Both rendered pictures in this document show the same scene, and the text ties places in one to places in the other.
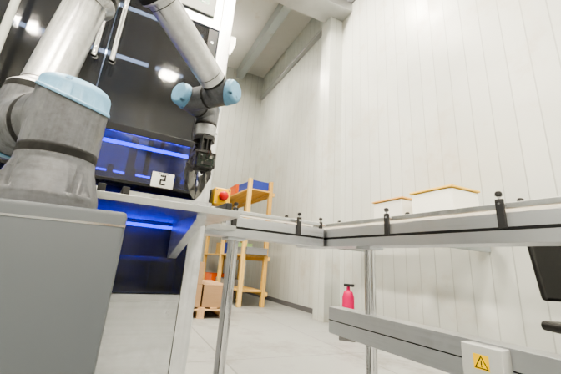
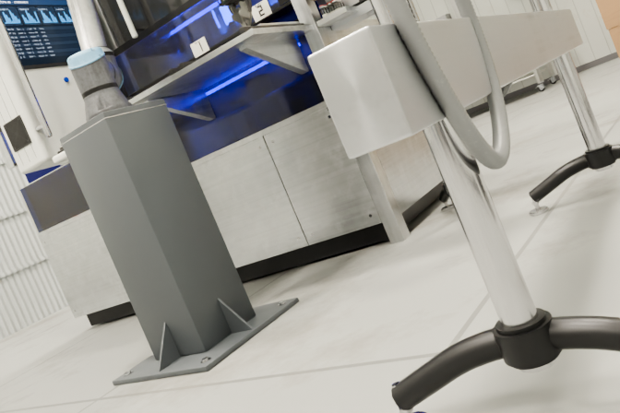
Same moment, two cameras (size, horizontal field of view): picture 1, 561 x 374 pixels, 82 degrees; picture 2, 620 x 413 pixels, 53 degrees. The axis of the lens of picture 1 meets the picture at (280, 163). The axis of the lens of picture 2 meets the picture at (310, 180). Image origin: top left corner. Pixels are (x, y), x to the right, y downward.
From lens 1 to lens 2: 1.65 m
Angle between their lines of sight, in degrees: 63
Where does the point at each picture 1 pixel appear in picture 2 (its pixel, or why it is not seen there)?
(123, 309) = (297, 127)
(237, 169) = not seen: outside the picture
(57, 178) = (93, 106)
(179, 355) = not seen: hidden behind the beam
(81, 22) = (75, 2)
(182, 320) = not seen: hidden behind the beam
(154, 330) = (327, 134)
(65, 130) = (83, 84)
